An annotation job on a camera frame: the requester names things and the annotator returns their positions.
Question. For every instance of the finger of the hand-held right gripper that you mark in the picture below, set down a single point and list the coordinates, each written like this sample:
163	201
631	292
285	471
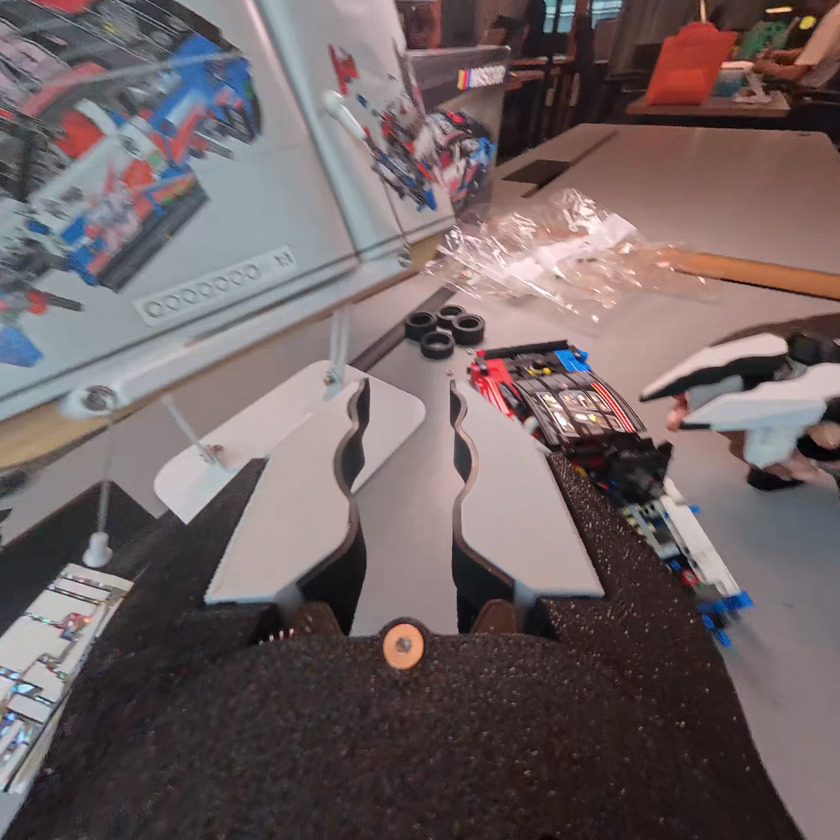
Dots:
722	361
774	407

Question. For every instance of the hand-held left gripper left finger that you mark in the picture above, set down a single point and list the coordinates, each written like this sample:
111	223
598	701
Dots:
289	518

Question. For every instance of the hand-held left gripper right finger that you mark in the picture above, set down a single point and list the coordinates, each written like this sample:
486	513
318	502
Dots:
525	518

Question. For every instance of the toy brick race car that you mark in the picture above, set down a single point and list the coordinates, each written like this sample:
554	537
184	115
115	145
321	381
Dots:
577	407

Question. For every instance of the grey desk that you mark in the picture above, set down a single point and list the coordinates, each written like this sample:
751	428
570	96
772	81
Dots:
787	558

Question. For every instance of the person's right hand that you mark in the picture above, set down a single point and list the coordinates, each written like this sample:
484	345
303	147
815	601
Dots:
810	471

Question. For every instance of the white book stand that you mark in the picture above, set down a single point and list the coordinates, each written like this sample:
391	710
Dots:
289	394

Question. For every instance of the grey table with wooden edge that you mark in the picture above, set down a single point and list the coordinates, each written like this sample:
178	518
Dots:
689	177

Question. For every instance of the black toy tire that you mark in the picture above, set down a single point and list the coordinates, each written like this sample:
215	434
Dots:
451	315
471	330
420	325
436	346

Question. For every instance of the clear plastic bags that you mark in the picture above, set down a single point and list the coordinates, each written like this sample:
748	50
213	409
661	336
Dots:
558	256

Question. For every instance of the folded sticker sheets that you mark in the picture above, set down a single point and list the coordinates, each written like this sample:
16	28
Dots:
46	643

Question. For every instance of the orange plastic bin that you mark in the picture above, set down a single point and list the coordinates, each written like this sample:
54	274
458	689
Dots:
689	65

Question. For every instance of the building instruction booklet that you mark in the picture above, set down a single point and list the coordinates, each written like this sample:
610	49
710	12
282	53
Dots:
197	197

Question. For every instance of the toy car set box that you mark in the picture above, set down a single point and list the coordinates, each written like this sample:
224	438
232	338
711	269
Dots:
472	92

